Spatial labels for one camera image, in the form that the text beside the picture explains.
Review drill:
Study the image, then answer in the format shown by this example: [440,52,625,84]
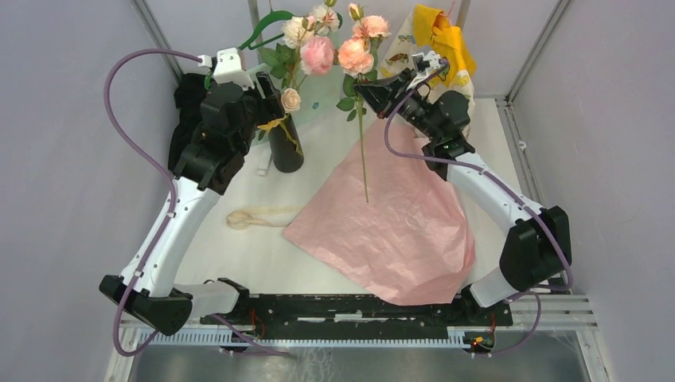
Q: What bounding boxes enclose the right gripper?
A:
[353,68,440,142]

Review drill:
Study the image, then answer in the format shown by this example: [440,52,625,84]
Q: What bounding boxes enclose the pink peach flower stem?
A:
[337,3,390,201]

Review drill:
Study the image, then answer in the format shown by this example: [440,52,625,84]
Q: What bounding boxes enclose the yellow rose stem bunch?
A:
[256,115,304,157]

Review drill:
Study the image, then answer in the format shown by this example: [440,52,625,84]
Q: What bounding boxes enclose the pink wrapping paper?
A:
[283,120,475,306]

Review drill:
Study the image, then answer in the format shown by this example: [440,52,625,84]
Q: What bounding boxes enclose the beige printed ribbon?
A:
[224,206,302,231]

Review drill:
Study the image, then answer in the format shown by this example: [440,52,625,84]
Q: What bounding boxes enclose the cream pink rose stem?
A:
[259,1,342,91]

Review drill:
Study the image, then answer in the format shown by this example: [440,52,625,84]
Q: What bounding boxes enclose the single cream rose stem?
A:
[281,88,302,113]

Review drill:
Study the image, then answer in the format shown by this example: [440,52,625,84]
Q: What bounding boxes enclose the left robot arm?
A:
[99,72,283,336]

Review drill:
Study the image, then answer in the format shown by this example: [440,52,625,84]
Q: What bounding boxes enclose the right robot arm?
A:
[353,69,572,325]

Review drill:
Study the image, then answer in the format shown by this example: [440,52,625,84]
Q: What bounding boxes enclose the black cylindrical vase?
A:
[267,116,304,173]

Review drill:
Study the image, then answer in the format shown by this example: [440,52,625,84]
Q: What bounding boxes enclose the green cartoon cloth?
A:
[247,64,343,146]

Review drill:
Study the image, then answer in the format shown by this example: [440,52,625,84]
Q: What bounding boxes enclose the yellow cartoon child jacket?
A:
[377,4,476,116]

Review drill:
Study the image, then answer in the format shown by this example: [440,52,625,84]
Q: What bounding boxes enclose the green clothes hanger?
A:
[202,9,296,91]

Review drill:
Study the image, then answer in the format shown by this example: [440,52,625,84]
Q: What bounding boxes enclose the black cloth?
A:
[167,73,207,172]

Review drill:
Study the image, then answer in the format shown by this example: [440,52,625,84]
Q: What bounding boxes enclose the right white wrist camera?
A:
[408,50,450,89]

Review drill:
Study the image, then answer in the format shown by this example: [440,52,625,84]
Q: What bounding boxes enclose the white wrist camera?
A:
[198,48,255,91]
[408,50,450,89]

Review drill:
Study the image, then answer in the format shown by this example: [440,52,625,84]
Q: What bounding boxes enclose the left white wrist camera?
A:
[198,48,255,91]

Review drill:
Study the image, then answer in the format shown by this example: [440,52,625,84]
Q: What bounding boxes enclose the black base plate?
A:
[223,286,513,340]

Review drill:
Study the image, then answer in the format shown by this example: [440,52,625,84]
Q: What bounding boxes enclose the white slotted cable duct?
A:
[152,294,598,349]

